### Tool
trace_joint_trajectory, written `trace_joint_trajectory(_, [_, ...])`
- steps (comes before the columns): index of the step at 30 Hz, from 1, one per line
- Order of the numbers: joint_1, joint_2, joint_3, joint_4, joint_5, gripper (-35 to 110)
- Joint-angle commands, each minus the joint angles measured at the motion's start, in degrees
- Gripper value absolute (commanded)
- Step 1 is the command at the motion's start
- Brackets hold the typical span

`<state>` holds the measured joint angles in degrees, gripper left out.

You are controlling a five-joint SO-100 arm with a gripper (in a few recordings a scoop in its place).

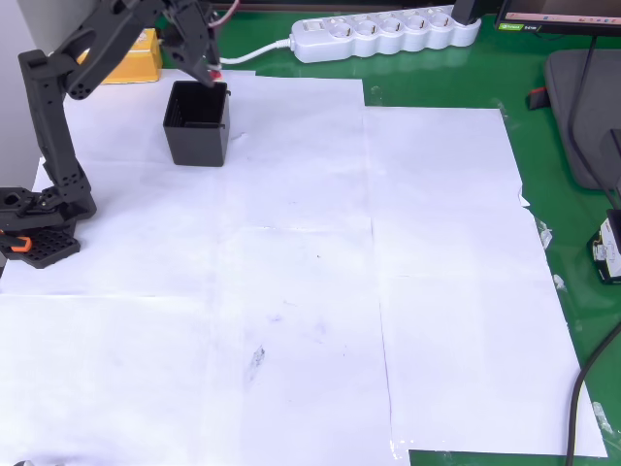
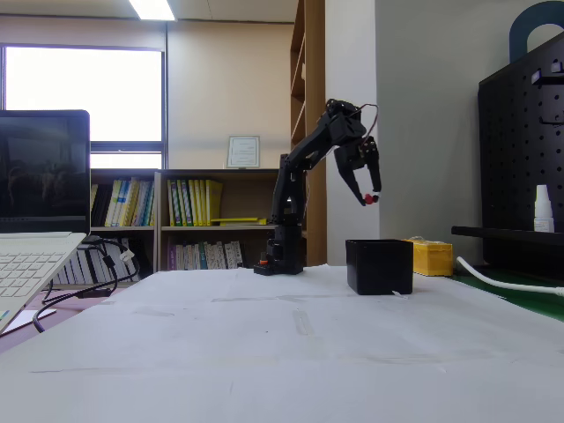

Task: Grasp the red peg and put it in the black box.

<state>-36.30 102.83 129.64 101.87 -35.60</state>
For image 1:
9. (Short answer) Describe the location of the black plug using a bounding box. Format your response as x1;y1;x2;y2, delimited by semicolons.
452;0;482;25

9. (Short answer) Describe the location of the white power strip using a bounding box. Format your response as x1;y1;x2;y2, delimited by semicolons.
289;5;482;65

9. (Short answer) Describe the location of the orange clamp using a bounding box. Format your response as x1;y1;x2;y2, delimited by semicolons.
0;231;33;254

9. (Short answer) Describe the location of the small camera device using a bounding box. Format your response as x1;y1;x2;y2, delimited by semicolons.
585;209;621;285

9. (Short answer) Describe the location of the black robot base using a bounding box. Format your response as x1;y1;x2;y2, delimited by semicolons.
0;186;98;271

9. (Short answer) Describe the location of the white paper table cover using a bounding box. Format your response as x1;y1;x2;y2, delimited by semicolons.
0;69;608;466

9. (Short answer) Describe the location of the black monitor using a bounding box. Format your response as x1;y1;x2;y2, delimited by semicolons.
494;0;621;36

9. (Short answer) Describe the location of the yellow box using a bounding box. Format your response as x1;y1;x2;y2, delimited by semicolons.
77;27;163;85

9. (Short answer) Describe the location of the white power cable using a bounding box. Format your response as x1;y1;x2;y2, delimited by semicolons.
218;38;295;67

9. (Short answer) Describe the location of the pink servo wire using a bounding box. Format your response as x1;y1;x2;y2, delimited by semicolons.
207;0;242;31

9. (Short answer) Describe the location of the black cable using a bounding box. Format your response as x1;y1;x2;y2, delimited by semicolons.
568;33;621;208
564;323;621;466

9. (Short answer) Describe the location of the black and red tag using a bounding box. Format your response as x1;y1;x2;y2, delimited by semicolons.
527;85;550;113

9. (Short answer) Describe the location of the green desk mat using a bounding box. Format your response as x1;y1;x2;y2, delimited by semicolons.
157;0;621;466

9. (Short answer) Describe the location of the black square box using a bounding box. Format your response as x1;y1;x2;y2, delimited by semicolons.
162;81;232;168

